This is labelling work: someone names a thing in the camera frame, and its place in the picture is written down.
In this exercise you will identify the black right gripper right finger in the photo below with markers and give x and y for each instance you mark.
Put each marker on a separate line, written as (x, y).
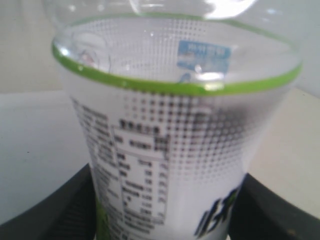
(260, 214)

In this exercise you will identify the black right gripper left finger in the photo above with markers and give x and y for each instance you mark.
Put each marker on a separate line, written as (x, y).
(67, 214)

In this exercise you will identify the clear plastic drink bottle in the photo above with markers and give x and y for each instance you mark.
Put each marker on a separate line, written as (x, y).
(173, 97)

